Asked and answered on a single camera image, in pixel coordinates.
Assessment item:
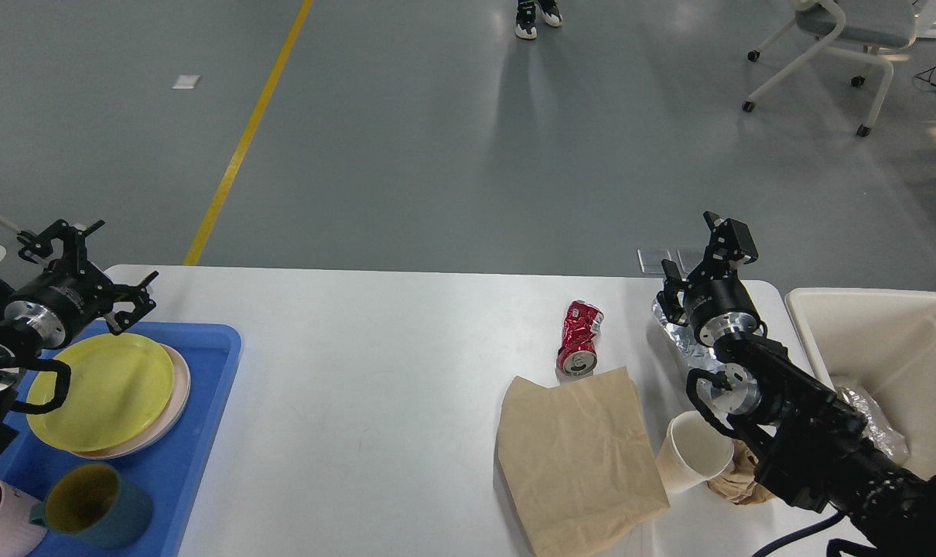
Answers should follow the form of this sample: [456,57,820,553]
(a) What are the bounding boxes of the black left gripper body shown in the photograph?
[2,269,111,350]

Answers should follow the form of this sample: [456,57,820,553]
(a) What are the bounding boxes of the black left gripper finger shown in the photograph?
[16,219,106,269]
[101,271,159,336]

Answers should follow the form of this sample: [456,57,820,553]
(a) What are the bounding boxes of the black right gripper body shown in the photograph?
[683,278,763,346]

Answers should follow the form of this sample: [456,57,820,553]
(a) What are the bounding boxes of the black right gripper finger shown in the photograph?
[688,211,760,283]
[657,258,688,326]

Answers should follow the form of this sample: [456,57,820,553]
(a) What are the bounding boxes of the yellow plastic plate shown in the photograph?
[27,333,175,453]

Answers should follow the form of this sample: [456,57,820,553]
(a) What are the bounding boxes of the teal mug yellow inside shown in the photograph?
[27,462,153,550]

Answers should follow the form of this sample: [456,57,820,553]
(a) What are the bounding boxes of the brown paper bag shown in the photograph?
[496,367,670,556]

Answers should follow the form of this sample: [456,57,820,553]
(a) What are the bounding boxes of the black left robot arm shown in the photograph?
[0,220,158,457]

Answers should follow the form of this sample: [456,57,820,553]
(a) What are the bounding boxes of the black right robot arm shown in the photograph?
[656,211,936,556]

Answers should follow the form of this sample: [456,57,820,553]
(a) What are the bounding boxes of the floor socket plate left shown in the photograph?
[637,249,672,276]

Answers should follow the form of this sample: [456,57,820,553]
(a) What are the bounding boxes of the floor socket plate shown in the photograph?
[637,249,672,276]
[675,249,705,275]

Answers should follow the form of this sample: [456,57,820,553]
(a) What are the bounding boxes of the floor socket plate right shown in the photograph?
[675,249,705,275]

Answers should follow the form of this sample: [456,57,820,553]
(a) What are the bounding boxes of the aluminium foil tray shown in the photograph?
[651,299,726,381]

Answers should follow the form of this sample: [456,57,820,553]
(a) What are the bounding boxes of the pink plate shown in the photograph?
[73,344,192,460]

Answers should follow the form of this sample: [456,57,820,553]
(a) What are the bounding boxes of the crushed red soda can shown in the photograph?
[556,300,605,378]

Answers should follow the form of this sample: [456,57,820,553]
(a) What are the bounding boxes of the white paper cup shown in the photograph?
[655,410,734,494]

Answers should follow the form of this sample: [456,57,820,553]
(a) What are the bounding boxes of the blue plastic tray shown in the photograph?
[0,322,242,556]

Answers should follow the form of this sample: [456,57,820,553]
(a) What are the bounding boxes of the crumpled brown paper ball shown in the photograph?
[705,439,776,505]

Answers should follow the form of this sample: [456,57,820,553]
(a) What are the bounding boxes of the beige plastic bin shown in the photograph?
[785,288,936,478]

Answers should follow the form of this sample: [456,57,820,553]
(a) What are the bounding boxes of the crumpled foil in bin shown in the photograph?
[832,376,910,465]

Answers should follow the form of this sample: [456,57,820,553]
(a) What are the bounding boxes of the pink mug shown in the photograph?
[0,479,48,556]

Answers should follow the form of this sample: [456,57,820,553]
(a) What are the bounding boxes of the white grey office chair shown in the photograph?
[743,1,936,138]

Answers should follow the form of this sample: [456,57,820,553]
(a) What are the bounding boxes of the distant person's feet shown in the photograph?
[514,0,563,41]

